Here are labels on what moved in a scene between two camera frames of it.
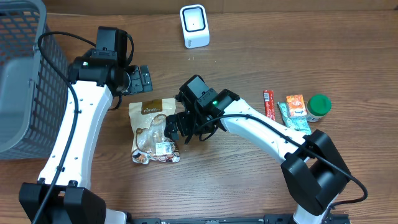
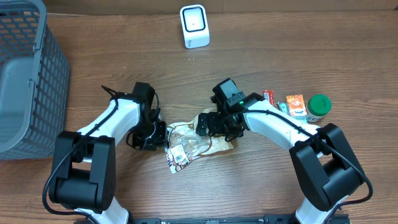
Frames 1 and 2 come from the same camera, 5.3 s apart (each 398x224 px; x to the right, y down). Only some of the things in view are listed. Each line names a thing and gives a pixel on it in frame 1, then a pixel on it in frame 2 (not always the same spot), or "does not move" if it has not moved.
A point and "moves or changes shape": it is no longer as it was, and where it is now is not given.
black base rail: (329, 218) does not move
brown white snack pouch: (148, 140) moves or changes shape
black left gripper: (140, 79) -> (160, 135)
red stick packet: (268, 100) does not move
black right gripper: (179, 123) -> (203, 124)
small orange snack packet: (296, 106) does not move
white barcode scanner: (195, 27) does not move
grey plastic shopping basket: (33, 90) does not move
